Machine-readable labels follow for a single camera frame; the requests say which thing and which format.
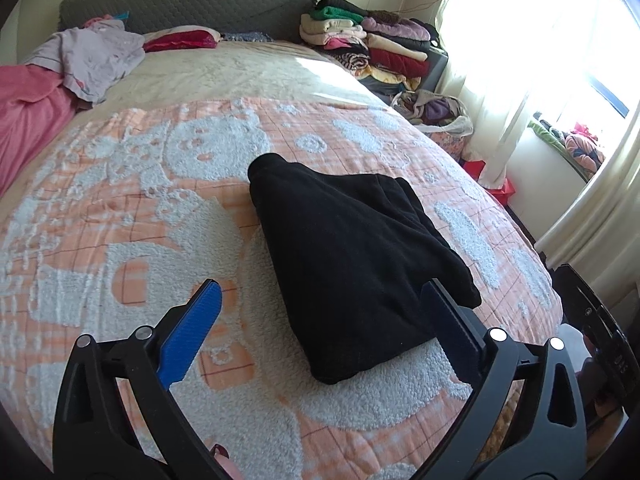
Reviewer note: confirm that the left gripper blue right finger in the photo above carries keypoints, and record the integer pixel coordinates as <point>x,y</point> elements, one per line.
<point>458,331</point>

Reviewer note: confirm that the grey quilted headboard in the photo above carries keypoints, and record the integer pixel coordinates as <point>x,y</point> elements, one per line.
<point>279,19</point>

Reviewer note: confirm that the dark bedside cabinet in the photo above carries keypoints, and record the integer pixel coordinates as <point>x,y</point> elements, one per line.
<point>385,85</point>

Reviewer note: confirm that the floral basket of clothes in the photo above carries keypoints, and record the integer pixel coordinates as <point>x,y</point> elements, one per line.
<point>443,119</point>

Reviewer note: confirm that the stack of folded clothes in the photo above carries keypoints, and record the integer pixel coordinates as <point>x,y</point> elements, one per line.
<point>356,38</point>

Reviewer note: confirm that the white curtain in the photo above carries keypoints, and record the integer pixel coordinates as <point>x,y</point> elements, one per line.
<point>504,54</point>

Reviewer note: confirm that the red satin pillow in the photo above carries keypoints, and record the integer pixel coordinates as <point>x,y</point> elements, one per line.
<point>184,40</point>

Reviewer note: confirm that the pink blanket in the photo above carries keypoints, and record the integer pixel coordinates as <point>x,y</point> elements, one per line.
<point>35,108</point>

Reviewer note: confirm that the left hand red nails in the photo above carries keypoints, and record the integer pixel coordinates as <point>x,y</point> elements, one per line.
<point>221,455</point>

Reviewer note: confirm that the light purple garment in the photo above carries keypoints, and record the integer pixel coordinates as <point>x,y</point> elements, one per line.
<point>92,59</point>

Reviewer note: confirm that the peach white patterned bedspread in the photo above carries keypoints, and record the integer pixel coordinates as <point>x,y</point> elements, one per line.
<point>145,196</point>

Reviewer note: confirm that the red bag on floor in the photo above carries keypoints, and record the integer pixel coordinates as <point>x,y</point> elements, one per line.
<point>500,188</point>

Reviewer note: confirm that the black IKISS sweatshirt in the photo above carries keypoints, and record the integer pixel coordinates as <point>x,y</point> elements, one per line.
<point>351,254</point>

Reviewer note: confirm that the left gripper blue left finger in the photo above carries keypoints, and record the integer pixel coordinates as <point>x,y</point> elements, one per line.
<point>187,332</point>

